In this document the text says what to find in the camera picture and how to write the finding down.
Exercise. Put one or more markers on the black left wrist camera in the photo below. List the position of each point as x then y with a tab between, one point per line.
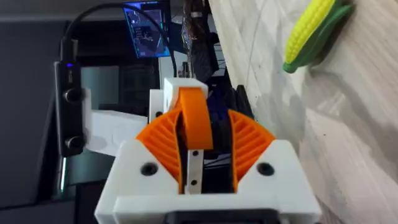
70	109

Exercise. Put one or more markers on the computer monitor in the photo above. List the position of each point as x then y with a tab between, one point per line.
146	29

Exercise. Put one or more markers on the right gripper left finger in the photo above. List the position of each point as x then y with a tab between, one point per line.
146	183

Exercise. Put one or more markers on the yellow green toy corn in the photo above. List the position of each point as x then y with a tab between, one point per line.
311	34

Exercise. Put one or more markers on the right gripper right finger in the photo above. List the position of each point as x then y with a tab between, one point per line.
273	183

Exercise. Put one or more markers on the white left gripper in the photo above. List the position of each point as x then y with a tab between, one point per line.
115	130

